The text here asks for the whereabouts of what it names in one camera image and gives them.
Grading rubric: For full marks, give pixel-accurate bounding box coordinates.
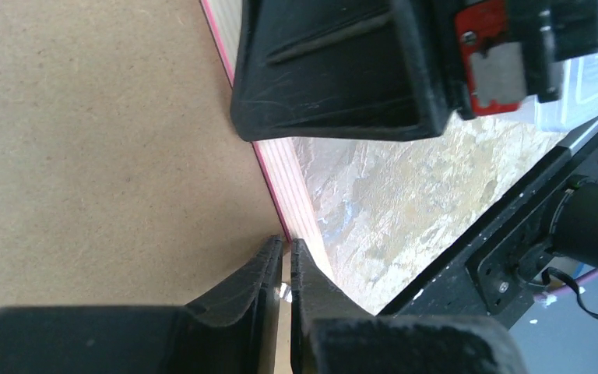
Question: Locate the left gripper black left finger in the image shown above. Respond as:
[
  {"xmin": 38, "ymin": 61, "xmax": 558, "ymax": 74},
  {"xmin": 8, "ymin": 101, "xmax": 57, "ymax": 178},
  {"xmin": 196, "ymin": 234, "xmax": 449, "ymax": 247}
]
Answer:
[{"xmin": 0, "ymin": 237, "xmax": 283, "ymax": 373}]

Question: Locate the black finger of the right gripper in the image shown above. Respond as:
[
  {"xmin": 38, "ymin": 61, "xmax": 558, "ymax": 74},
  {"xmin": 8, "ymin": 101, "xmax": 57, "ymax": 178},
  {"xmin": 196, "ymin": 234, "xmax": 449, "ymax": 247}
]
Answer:
[{"xmin": 230, "ymin": 1, "xmax": 456, "ymax": 142}]

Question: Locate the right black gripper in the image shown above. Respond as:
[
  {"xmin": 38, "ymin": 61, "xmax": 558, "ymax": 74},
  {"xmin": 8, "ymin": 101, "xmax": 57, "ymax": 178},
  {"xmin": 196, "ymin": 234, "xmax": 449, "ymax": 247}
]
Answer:
[{"xmin": 407, "ymin": 0, "xmax": 598, "ymax": 121}]

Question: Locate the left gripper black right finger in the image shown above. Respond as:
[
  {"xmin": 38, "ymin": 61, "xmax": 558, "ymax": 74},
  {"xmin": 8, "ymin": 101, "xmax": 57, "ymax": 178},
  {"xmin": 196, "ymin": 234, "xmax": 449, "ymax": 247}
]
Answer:
[{"xmin": 290, "ymin": 239, "xmax": 527, "ymax": 373}]

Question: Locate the pink picture frame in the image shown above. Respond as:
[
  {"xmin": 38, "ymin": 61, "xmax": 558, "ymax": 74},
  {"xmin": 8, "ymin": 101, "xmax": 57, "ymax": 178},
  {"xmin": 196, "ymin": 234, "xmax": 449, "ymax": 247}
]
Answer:
[{"xmin": 199, "ymin": 0, "xmax": 335, "ymax": 280}]

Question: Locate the brown backing board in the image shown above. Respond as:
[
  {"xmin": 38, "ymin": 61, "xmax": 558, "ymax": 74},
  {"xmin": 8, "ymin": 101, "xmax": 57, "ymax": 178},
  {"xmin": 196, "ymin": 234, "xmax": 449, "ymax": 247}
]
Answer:
[{"xmin": 0, "ymin": 1, "xmax": 281, "ymax": 307}]

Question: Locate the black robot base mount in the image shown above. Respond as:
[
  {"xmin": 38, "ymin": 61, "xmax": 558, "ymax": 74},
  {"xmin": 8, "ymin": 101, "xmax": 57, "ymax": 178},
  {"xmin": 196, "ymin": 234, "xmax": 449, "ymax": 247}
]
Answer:
[{"xmin": 382, "ymin": 119, "xmax": 598, "ymax": 327}]

